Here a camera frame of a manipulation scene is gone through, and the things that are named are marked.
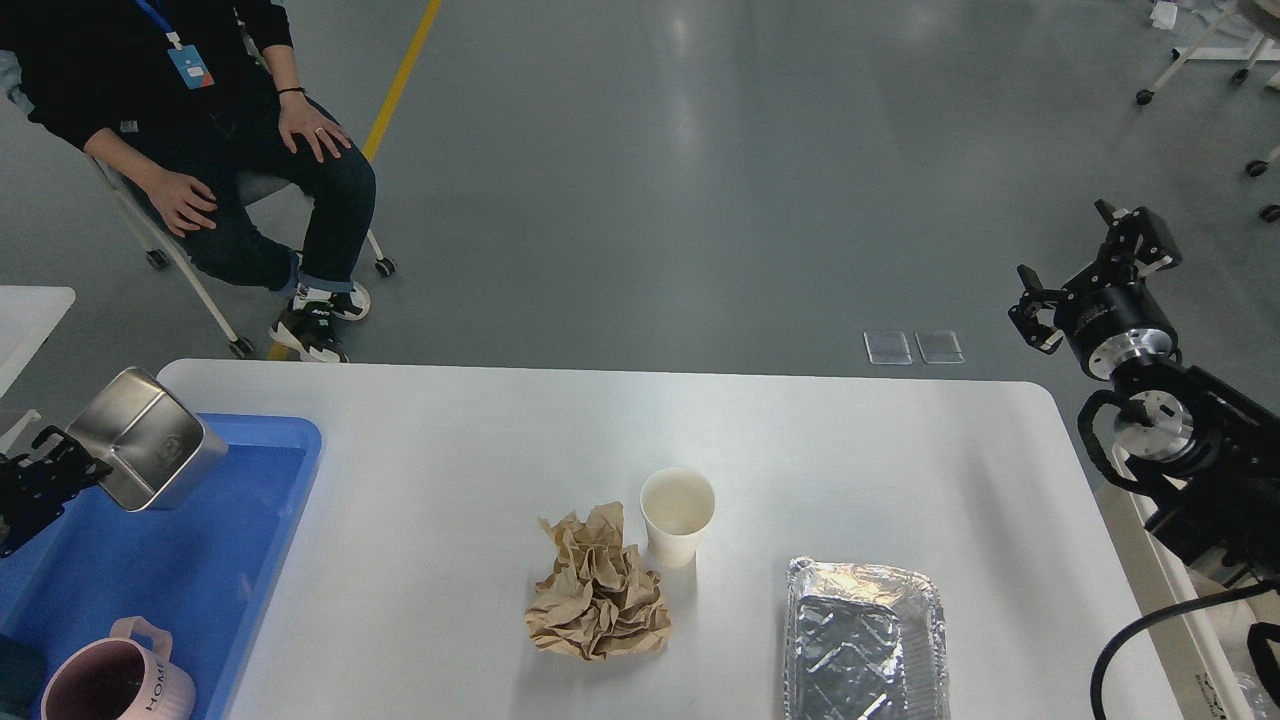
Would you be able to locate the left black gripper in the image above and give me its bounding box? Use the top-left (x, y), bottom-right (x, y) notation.
top-left (1, 427), bottom-right (113, 559)

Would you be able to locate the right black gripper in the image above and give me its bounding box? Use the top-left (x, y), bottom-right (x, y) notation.
top-left (1007, 199), bottom-right (1183, 380)

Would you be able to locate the small stainless steel tray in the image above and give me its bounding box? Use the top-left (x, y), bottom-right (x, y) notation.
top-left (68, 366), bottom-right (228, 512)

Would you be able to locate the pink mug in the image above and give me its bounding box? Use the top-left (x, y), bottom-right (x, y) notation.
top-left (38, 616), bottom-right (197, 719)

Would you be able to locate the aluminium foil tray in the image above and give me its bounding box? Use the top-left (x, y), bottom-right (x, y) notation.
top-left (782, 556), bottom-right (951, 719)

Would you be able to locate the white paper cup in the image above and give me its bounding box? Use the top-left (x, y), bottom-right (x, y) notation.
top-left (640, 468), bottom-right (716, 568)

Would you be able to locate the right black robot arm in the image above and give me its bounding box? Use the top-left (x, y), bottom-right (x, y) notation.
top-left (1007, 200), bottom-right (1279, 719)

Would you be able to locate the white side table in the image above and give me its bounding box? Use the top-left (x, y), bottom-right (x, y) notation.
top-left (1, 284), bottom-right (76, 396)

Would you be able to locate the clear floor plate right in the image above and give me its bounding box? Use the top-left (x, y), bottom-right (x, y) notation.
top-left (914, 331), bottom-right (966, 365)

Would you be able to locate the clear floor plate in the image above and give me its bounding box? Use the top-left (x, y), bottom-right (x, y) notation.
top-left (914, 331), bottom-right (966, 365)
top-left (863, 331), bottom-right (913, 366)

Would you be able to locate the blue plastic tray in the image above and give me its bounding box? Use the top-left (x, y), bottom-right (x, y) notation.
top-left (1, 413), bottom-right (323, 719)

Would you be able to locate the clear floor plate left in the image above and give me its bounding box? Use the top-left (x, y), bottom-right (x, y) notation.
top-left (863, 331), bottom-right (913, 366)

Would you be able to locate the white rolling cart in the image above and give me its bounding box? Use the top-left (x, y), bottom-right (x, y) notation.
top-left (1134, 1), bottom-right (1279, 108)

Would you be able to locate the white wheeled chair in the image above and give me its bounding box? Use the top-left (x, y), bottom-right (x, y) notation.
top-left (1, 50), bottom-right (398, 360)

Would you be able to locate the person in black sweater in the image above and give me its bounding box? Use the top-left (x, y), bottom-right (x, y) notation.
top-left (3, 1), bottom-right (376, 363)

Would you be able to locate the crumpled brown paper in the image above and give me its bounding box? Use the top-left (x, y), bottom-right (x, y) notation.
top-left (524, 502), bottom-right (672, 662)

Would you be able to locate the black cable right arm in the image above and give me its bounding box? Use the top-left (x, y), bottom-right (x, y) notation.
top-left (1091, 585), bottom-right (1280, 720)

